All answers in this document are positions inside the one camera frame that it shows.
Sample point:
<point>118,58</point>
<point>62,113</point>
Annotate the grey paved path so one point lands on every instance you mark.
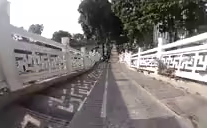
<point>131,100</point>

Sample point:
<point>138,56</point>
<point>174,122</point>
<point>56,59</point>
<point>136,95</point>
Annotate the distant trees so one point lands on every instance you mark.
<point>62,36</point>

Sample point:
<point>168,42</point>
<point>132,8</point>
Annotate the row of trees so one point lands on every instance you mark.
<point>141,20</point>

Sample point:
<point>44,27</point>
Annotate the small bush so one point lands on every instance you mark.
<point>163,68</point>

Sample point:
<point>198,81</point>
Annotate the white stone railing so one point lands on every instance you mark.
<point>187,60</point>
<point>34,60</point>

